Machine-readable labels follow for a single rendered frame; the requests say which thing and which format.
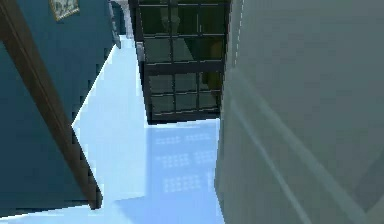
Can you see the black glazed grid door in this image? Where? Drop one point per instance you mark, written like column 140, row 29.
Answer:
column 181, row 68

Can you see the brown wooden door frame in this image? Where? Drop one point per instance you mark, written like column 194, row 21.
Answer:
column 43, row 96

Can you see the framed wall picture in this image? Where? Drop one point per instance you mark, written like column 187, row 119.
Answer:
column 63, row 8

